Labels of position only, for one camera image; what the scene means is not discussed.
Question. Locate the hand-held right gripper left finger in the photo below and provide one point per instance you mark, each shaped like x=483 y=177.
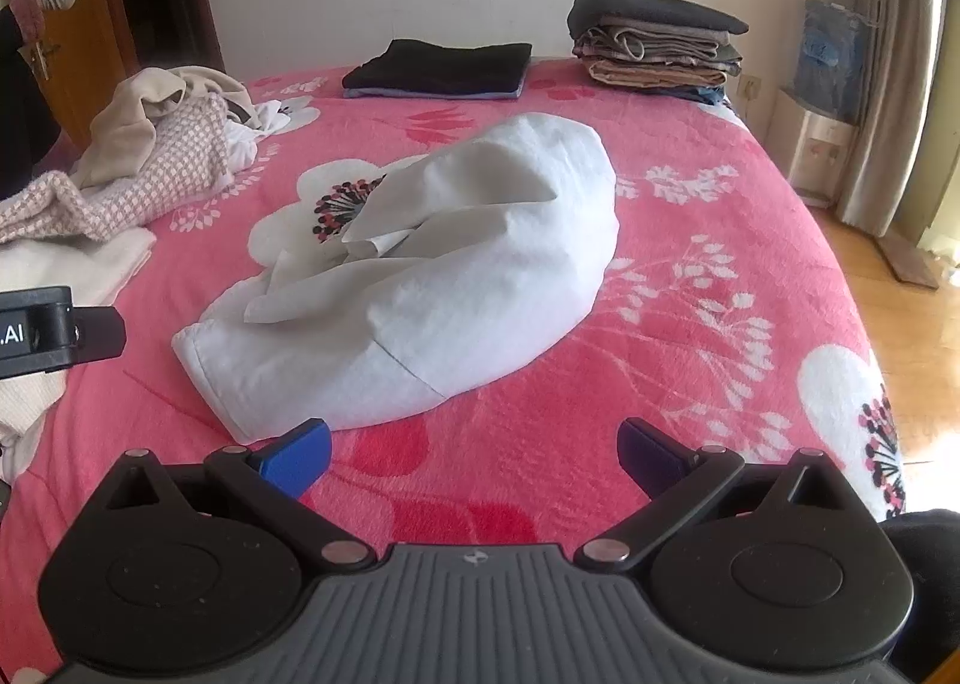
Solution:
x=300 y=455

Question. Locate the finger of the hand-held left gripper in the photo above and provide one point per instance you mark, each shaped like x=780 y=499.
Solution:
x=101 y=333

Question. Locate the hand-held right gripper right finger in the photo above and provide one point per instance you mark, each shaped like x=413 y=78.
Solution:
x=645 y=455

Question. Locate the white button shirt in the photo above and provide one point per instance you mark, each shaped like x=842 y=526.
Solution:
x=465 y=279

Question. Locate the stack of folded clothes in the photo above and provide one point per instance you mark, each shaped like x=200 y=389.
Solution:
x=652 y=46

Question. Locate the cream sweater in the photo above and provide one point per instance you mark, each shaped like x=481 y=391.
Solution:
x=75 y=264

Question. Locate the pink floral blanket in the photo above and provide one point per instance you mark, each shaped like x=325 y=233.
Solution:
x=675 y=241

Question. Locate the beige garment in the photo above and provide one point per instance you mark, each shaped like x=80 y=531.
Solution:
x=135 y=114

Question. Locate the crumpled white garment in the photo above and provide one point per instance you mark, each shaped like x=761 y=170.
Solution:
x=244 y=140

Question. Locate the wooden door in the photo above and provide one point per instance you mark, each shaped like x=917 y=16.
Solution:
x=97 y=39

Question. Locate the brown wooden board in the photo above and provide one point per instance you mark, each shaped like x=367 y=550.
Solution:
x=909 y=262

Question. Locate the white water dispenser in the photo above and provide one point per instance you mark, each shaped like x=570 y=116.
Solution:
x=814 y=144

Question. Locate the folded black garment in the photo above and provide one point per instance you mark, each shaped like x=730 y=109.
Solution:
x=439 y=65

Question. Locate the blue water bottle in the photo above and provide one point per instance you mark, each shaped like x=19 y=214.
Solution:
x=829 y=54

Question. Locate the beige curtain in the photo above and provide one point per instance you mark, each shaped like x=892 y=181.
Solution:
x=892 y=54

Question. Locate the wall socket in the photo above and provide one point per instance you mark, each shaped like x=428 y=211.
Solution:
x=751 y=88

